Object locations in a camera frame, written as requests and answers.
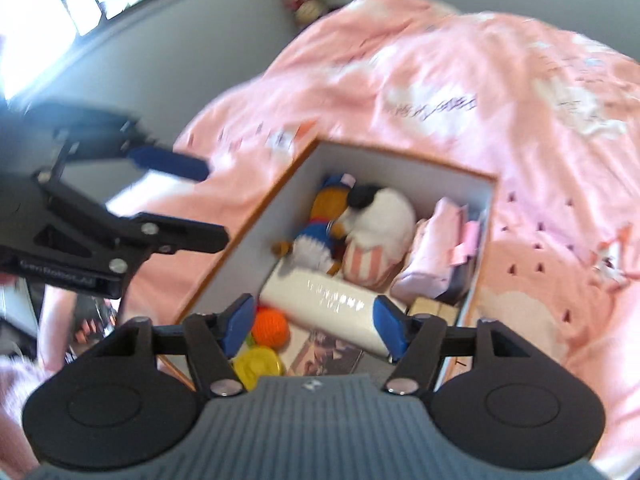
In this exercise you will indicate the pink cloud pattern duvet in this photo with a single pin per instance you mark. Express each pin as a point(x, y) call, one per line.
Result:
point(553, 114)

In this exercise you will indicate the orange red knitted fruit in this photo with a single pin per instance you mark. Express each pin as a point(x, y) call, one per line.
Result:
point(270, 329)

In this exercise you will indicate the orange white cardboard box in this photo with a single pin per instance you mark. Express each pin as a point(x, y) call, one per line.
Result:
point(424, 180)

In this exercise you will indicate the duck plush blue cap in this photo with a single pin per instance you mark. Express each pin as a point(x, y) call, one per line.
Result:
point(314, 246)

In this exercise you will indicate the long white box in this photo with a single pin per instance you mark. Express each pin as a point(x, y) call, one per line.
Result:
point(317, 301)

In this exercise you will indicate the photo card box dark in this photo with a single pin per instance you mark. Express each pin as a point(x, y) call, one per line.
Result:
point(323, 355)

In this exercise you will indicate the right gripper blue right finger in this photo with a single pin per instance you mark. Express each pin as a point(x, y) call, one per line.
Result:
point(413, 344)

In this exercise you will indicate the gold brown small box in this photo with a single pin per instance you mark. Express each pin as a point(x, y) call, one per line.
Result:
point(427, 306)

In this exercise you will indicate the person left hand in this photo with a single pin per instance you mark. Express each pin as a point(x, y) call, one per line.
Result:
point(19, 379)

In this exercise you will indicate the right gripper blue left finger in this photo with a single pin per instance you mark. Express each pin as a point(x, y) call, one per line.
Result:
point(212, 340)

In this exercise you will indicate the panda plush striped cup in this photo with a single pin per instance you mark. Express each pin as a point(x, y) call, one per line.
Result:
point(377, 227)

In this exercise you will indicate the pink fabric pouch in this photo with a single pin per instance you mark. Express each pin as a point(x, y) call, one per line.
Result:
point(435, 259)

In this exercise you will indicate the black textured box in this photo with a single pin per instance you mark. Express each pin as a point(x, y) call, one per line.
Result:
point(377, 369)

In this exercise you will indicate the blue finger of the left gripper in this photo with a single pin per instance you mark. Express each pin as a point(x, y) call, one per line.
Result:
point(157, 158)
point(171, 234)

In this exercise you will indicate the yellow plastic toy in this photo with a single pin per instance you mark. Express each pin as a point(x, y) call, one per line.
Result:
point(255, 363)

